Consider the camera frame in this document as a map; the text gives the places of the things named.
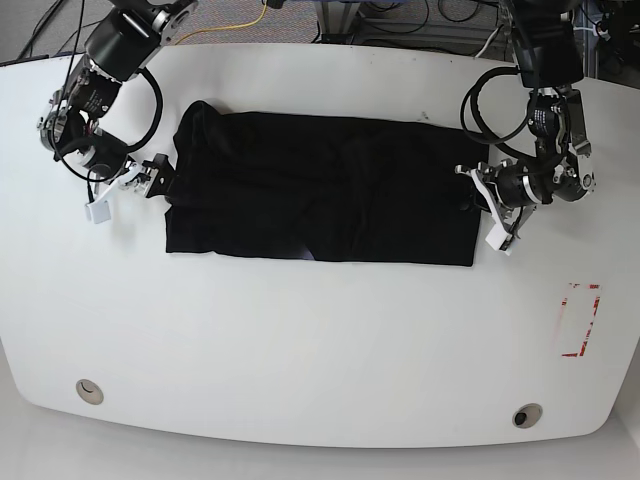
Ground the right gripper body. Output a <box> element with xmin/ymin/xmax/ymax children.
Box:
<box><xmin>88</xmin><ymin>154</ymin><xmax>175</xmax><ymax>204</ymax></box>

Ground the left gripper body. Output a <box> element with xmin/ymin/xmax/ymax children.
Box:
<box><xmin>455</xmin><ymin>159</ymin><xmax>540</xmax><ymax>238</ymax></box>

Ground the black t-shirt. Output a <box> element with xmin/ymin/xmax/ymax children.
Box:
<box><xmin>165</xmin><ymin>101</ymin><xmax>489</xmax><ymax>267</ymax></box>

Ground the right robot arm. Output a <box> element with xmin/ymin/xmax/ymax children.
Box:
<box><xmin>38</xmin><ymin>0</ymin><xmax>198</xmax><ymax>198</ymax></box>

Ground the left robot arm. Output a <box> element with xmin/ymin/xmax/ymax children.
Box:
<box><xmin>455</xmin><ymin>1</ymin><xmax>596</xmax><ymax>251</ymax></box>

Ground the red tape rectangle marking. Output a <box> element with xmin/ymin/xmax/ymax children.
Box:
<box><xmin>555</xmin><ymin>283</ymin><xmax>602</xmax><ymax>358</ymax></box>

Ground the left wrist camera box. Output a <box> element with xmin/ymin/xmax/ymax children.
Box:
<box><xmin>485</xmin><ymin>224</ymin><xmax>516</xmax><ymax>256</ymax></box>

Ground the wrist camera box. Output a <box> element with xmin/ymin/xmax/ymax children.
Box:
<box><xmin>485</xmin><ymin>224</ymin><xmax>516</xmax><ymax>256</ymax></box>
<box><xmin>85</xmin><ymin>200</ymin><xmax>111</xmax><ymax>224</ymax></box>

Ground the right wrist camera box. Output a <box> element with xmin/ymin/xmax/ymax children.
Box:
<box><xmin>85</xmin><ymin>200</ymin><xmax>111</xmax><ymax>224</ymax></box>

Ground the white cable on floor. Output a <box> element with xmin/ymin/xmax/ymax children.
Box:
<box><xmin>473</xmin><ymin>27</ymin><xmax>501</xmax><ymax>59</ymax></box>

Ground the yellow cable on floor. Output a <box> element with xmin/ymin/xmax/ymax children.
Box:
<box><xmin>175</xmin><ymin>0</ymin><xmax>269</xmax><ymax>46</ymax></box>

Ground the left table cable grommet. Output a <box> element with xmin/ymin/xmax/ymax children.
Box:
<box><xmin>76</xmin><ymin>379</ymin><xmax>104</xmax><ymax>406</ymax></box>

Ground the table cable grommet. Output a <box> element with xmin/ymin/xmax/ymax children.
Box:
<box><xmin>76</xmin><ymin>379</ymin><xmax>104</xmax><ymax>406</ymax></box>
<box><xmin>512</xmin><ymin>403</ymin><xmax>543</xmax><ymax>429</ymax></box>

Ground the right table cable grommet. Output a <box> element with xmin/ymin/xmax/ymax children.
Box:
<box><xmin>512</xmin><ymin>403</ymin><xmax>543</xmax><ymax>429</ymax></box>

